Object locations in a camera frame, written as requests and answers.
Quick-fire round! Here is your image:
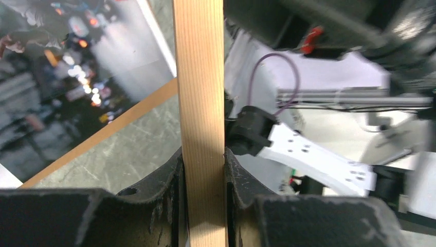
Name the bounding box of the light wooden picture frame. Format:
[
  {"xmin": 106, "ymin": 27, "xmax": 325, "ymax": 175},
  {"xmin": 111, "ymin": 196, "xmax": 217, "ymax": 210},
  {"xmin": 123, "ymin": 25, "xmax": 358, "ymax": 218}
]
[{"xmin": 173, "ymin": 0, "xmax": 227, "ymax": 246}]

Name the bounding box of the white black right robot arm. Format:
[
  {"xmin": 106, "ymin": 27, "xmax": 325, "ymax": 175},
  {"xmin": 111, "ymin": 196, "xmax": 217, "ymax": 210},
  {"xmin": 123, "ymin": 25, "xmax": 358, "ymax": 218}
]
[{"xmin": 226, "ymin": 106, "xmax": 435, "ymax": 218}]

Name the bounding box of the aluminium rail frame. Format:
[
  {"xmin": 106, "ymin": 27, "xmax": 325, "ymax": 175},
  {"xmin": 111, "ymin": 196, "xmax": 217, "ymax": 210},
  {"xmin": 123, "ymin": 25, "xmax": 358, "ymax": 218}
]
[{"xmin": 276, "ymin": 87, "xmax": 435, "ymax": 108}]

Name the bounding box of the printed street photo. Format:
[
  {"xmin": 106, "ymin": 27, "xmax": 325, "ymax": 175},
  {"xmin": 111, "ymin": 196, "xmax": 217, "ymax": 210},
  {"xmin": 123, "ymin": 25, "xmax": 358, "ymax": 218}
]
[{"xmin": 1, "ymin": 1, "xmax": 176, "ymax": 189}]

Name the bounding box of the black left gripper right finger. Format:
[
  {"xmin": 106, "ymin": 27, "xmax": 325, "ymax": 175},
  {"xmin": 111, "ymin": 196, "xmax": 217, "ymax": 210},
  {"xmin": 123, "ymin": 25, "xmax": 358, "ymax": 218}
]
[{"xmin": 224, "ymin": 150, "xmax": 407, "ymax": 247}]

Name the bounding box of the brown frame backing board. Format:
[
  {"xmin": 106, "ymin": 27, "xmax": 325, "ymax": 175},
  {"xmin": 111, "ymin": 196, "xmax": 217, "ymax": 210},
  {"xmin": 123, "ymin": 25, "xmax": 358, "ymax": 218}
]
[{"xmin": 19, "ymin": 78, "xmax": 178, "ymax": 189}]

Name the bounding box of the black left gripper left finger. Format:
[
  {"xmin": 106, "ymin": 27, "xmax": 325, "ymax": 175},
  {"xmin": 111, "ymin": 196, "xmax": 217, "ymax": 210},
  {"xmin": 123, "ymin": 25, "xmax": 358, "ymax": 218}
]
[{"xmin": 1, "ymin": 150, "xmax": 186, "ymax": 247}]

